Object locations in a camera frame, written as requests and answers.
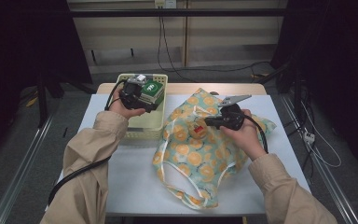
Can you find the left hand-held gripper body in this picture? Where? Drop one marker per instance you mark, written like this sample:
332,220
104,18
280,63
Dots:
132,93

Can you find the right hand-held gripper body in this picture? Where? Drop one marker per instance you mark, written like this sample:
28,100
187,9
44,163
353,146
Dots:
233,118

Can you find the cream perforated plastic basket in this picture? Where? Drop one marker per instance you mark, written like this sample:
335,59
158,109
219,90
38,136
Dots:
146,123

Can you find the orange print cloth bag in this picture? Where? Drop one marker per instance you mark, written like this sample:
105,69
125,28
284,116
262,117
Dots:
195,158

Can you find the person's left hand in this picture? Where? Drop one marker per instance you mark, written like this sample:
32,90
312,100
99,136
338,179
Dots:
122,110

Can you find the person's right hand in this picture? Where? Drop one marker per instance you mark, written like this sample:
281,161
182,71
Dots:
248,138

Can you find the wide green white medicine box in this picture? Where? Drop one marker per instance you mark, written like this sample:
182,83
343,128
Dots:
154,90

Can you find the white power strip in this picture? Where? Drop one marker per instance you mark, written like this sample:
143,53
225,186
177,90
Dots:
309,137

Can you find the black metal stand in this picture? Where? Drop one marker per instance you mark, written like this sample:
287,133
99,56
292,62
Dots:
42,99

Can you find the black horizontal bar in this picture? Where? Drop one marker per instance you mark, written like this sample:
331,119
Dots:
174,12

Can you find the dark curtain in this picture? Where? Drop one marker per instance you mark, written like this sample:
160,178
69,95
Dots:
21,40
332,46

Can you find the white wall socket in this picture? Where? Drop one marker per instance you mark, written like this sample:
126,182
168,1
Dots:
165,3

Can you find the aluminium floor rail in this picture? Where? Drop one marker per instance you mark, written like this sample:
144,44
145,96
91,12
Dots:
21,168
320,161

